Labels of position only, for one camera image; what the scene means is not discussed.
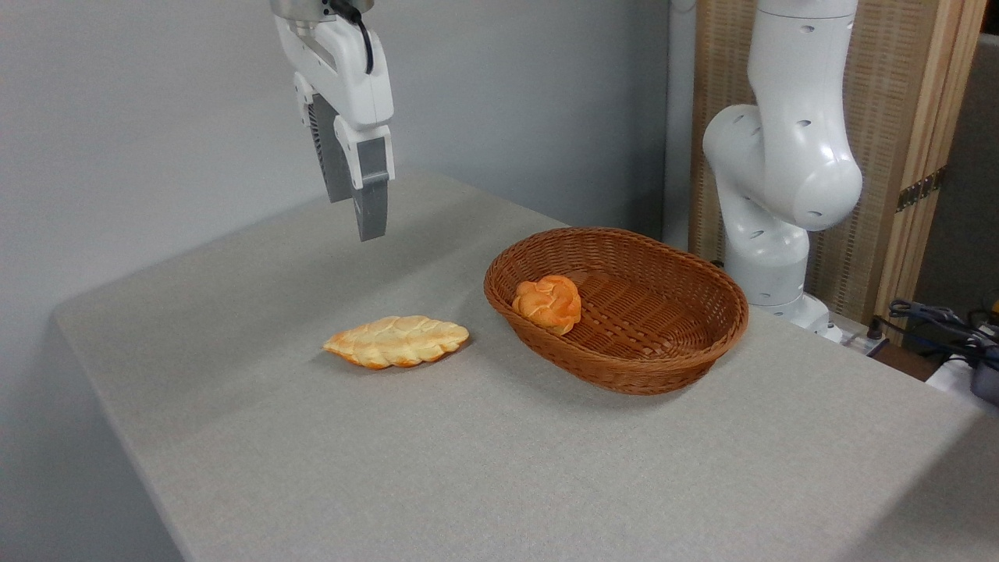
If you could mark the orange round bread bun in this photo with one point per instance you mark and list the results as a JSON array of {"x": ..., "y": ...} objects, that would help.
[{"x": 548, "y": 303}]

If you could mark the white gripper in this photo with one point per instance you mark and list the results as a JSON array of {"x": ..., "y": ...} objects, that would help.
[{"x": 343, "y": 70}]

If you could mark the grey tablecloth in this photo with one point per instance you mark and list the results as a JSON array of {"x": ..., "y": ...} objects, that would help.
[{"x": 390, "y": 453}]

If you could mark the brass screen hinge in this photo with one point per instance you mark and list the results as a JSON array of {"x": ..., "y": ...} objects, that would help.
[{"x": 921, "y": 190}]

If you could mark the braided light bread loaf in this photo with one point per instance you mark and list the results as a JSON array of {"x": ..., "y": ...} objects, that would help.
[{"x": 396, "y": 341}]

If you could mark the brown oval wicker basket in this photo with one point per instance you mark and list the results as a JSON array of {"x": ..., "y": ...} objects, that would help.
[{"x": 663, "y": 328}]

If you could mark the white vertical partition post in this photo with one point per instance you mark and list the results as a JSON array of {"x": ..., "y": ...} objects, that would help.
[{"x": 677, "y": 117}]

